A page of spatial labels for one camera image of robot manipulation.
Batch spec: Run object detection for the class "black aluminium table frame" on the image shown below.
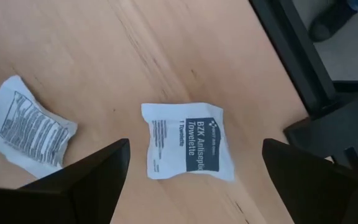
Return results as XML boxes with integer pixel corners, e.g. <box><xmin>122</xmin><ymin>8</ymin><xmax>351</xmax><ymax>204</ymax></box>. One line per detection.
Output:
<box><xmin>249</xmin><ymin>0</ymin><xmax>358</xmax><ymax>119</ymax></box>

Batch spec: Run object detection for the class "person's shoe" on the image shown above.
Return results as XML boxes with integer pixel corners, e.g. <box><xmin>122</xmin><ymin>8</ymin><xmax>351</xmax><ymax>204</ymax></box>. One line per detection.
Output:
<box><xmin>308</xmin><ymin>0</ymin><xmax>358</xmax><ymax>43</ymax></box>

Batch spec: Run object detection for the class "white black-print square packet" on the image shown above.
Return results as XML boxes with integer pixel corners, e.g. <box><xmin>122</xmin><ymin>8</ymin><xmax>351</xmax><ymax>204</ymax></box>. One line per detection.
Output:
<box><xmin>0</xmin><ymin>74</ymin><xmax>78</xmax><ymax>180</ymax></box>
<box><xmin>140</xmin><ymin>102</ymin><xmax>236</xmax><ymax>182</ymax></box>

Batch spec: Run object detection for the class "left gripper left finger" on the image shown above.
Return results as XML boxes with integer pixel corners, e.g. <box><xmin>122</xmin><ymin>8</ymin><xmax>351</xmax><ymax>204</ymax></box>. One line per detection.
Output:
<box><xmin>0</xmin><ymin>138</ymin><xmax>131</xmax><ymax>224</ymax></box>

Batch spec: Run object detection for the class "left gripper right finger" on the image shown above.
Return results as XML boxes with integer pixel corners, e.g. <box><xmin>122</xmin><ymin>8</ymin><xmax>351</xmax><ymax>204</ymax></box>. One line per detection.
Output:
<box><xmin>262</xmin><ymin>138</ymin><xmax>358</xmax><ymax>224</ymax></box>

